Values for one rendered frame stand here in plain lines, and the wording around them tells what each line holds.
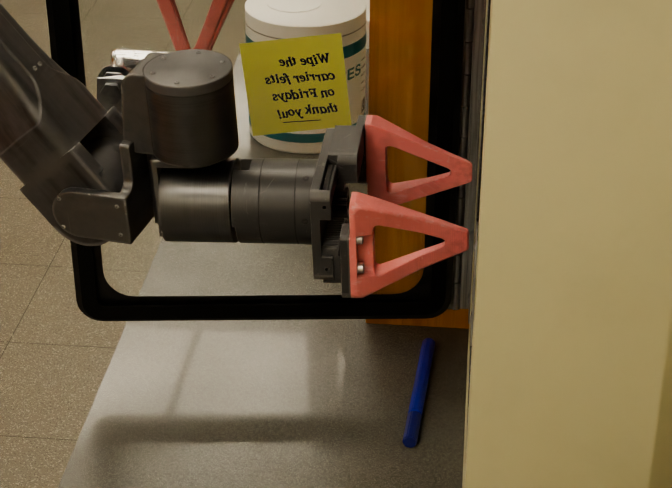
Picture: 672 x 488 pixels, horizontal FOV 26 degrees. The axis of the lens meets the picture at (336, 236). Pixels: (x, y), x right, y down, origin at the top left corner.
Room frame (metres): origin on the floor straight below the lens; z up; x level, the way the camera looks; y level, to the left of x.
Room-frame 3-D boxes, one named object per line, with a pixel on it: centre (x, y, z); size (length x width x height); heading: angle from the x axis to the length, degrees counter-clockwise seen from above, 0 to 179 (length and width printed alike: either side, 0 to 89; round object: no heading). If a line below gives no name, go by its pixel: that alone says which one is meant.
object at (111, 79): (0.99, 0.17, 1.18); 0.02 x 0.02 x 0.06; 1
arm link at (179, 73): (0.88, 0.12, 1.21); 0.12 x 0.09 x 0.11; 72
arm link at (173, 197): (0.86, 0.09, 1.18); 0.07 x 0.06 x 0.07; 84
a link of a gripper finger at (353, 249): (0.82, -0.04, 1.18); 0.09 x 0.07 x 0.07; 84
